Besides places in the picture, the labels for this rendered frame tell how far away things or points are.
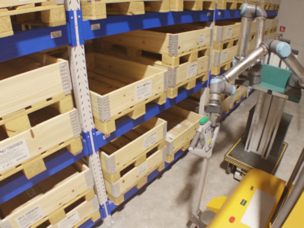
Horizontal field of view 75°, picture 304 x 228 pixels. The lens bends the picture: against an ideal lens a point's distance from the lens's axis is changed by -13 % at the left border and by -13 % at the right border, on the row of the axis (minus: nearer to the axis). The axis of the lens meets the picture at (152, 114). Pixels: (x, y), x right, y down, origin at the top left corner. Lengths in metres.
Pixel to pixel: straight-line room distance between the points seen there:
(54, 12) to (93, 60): 1.75
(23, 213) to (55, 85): 0.95
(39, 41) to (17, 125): 0.51
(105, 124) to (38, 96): 0.64
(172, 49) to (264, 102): 1.36
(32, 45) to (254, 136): 2.73
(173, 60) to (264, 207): 1.54
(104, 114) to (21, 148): 0.67
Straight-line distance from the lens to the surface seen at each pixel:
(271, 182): 2.05
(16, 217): 1.81
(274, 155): 3.33
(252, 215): 1.74
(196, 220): 2.26
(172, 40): 2.21
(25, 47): 1.40
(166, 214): 2.72
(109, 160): 1.99
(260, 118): 3.02
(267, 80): 2.73
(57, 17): 1.39
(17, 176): 1.69
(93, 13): 1.53
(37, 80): 1.39
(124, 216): 2.71
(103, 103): 1.71
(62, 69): 1.44
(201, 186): 1.95
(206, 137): 1.63
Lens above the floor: 2.22
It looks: 30 degrees down
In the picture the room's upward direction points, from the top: straight up
